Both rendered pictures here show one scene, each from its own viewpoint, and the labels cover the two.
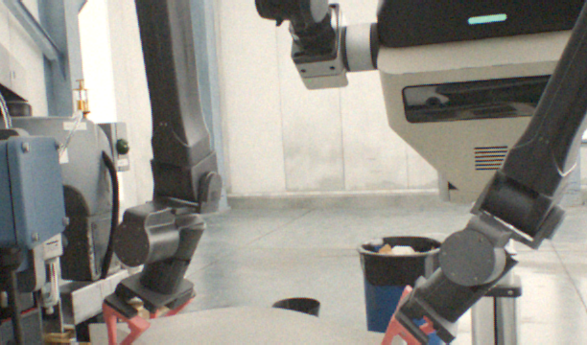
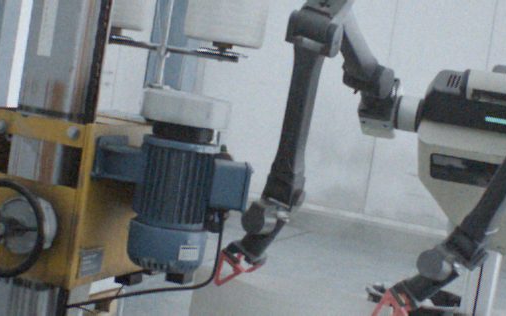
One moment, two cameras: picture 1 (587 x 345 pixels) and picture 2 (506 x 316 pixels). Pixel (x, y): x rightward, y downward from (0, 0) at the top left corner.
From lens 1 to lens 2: 1.50 m
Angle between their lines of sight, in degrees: 2
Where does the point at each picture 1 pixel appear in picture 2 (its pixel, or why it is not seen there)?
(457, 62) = (471, 146)
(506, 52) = (505, 147)
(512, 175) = (464, 228)
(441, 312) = (414, 294)
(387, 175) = (432, 206)
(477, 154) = not seen: hidden behind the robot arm
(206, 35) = not seen: outside the picture
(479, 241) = (437, 256)
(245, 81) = not seen: hidden behind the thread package
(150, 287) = (247, 249)
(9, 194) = (242, 189)
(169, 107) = (290, 150)
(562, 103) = (489, 199)
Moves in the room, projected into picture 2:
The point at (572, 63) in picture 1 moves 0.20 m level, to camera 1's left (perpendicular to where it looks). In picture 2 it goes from (496, 182) to (397, 166)
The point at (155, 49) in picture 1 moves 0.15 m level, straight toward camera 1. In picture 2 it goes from (293, 119) to (310, 124)
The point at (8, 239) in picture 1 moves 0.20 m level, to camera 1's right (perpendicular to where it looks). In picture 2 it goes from (237, 207) to (342, 223)
